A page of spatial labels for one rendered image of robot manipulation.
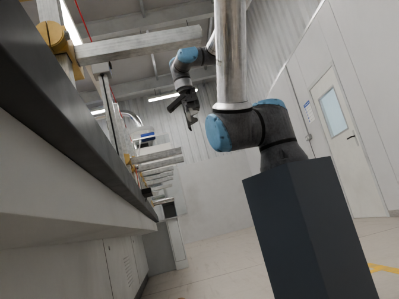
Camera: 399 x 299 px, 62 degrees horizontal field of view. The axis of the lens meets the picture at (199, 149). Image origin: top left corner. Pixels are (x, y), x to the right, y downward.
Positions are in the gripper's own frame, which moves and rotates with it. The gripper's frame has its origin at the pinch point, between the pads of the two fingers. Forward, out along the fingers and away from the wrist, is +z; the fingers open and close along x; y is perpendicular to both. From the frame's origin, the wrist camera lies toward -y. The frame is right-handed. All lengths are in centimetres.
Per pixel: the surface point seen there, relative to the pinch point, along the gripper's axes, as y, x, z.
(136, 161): -29.0, -1.0, 10.4
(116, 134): -30.9, -31.5, 5.4
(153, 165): -23.2, 24.4, 9.5
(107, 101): -31.8, -32.3, -9.0
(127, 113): -105, 700, -284
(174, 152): -10.1, 0.2, 10.3
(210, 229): 47, 901, 70
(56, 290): -50, -62, 54
